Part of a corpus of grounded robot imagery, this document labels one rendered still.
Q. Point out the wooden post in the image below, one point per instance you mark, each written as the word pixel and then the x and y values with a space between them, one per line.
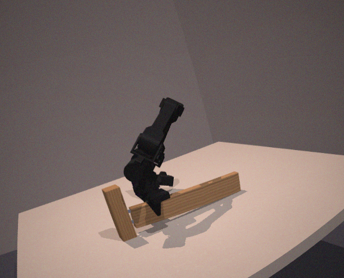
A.
pixel 119 212

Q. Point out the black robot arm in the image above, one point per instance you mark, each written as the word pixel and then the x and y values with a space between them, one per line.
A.
pixel 150 145

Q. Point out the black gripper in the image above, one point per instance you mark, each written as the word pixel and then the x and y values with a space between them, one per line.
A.
pixel 149 192

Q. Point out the brown wooden plank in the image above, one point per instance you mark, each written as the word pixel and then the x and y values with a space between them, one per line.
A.
pixel 187 199

